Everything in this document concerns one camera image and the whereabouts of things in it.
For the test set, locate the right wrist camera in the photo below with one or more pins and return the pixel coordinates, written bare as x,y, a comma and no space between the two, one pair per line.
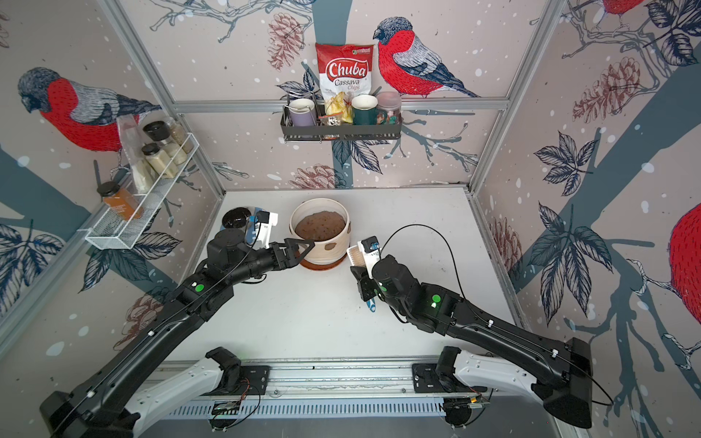
370,253

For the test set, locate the black wall shelf basket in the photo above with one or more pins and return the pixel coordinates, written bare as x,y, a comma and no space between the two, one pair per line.
343,132

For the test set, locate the red Chuba chips bag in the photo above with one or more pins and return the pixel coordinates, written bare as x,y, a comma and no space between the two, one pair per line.
345,72

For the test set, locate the aluminium mounting rail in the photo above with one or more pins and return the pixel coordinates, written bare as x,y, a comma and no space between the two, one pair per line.
471,373

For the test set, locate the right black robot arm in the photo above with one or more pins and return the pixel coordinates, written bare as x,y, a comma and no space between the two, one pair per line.
561,369

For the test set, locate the white wire wall rack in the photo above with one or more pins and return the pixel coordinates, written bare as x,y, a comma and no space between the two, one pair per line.
112,231

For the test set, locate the green mug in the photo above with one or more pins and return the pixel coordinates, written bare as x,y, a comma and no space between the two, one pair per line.
365,110

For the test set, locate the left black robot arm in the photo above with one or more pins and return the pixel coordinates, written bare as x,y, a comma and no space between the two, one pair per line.
112,402

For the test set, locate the purple mug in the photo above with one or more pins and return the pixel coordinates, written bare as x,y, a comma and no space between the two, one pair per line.
302,113

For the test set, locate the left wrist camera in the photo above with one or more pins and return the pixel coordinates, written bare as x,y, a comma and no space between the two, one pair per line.
264,222

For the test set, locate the clear plastic bag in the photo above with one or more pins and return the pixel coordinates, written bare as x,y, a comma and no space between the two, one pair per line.
143,175

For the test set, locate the black lid spice jar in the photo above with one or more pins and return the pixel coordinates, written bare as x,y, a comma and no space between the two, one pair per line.
159,160
160,133

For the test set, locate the white ceramic pot with soil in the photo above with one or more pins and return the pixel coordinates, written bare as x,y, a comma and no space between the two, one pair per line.
325,221

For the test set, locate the orange spice jar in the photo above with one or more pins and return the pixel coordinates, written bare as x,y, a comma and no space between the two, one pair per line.
120,201

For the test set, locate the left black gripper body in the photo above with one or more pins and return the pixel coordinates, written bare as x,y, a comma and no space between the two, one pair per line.
272,258

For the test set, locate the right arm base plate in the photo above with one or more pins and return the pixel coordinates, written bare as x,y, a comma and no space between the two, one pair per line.
428,378

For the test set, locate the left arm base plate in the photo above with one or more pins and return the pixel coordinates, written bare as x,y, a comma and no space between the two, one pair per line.
251,378

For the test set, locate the pink lidded jar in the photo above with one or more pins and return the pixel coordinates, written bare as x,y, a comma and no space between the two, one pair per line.
389,107

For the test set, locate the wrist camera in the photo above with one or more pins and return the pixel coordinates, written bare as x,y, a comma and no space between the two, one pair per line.
370,253
264,222

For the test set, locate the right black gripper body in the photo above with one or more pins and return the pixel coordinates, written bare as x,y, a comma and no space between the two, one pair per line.
368,290

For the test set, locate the small snack packet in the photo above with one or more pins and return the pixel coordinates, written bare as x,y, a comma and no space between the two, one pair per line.
331,120

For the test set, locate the blue striped plate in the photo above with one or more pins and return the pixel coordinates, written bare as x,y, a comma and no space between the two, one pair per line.
251,227

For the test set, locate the small black bowl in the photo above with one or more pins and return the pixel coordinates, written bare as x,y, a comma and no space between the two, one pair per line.
237,218

